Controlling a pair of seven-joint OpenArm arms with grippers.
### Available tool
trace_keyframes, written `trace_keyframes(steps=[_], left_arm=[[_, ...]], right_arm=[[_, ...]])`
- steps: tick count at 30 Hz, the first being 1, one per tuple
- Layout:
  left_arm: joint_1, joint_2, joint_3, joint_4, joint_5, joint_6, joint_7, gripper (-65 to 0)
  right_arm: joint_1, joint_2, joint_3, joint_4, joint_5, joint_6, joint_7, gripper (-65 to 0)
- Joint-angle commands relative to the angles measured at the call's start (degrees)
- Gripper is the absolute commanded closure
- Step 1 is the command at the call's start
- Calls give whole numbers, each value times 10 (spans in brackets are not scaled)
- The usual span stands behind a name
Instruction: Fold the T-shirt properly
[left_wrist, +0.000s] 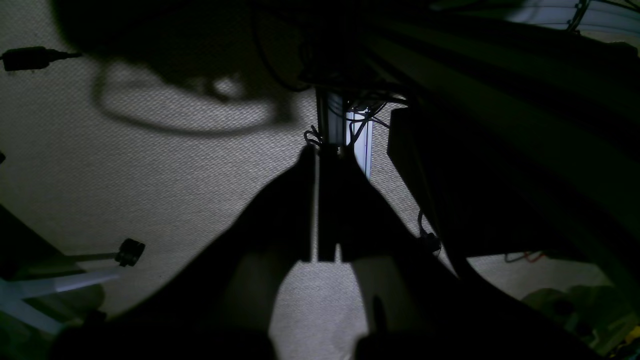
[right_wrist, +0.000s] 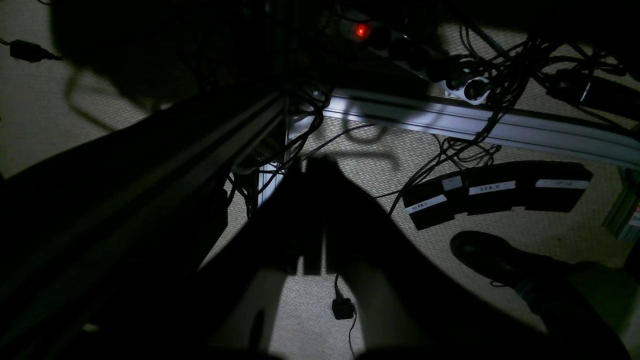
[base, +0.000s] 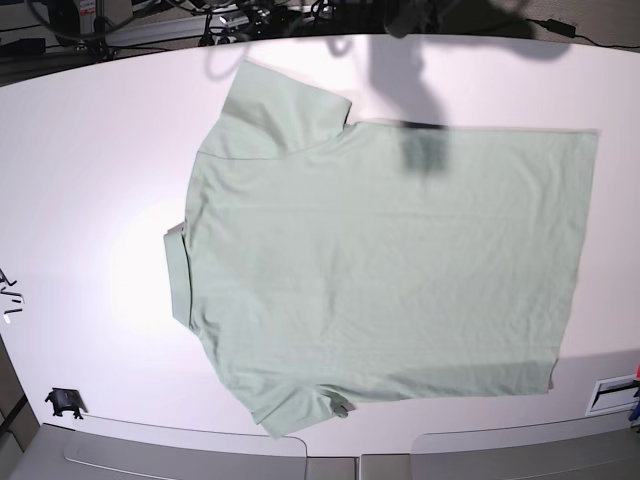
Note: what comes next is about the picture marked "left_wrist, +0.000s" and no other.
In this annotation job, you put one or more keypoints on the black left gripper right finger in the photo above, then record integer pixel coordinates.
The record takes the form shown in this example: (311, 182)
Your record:
(415, 308)

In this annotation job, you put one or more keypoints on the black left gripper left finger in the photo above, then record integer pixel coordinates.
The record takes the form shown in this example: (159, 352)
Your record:
(222, 302)

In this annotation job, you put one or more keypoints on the black caster wheel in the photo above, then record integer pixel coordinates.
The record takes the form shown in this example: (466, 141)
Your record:
(129, 252)

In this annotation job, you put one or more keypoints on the aluminium frame post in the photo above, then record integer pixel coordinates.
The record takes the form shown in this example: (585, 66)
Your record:
(342, 123)

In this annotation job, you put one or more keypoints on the black cable connector plug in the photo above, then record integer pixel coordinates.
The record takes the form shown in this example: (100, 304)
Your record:
(33, 58)

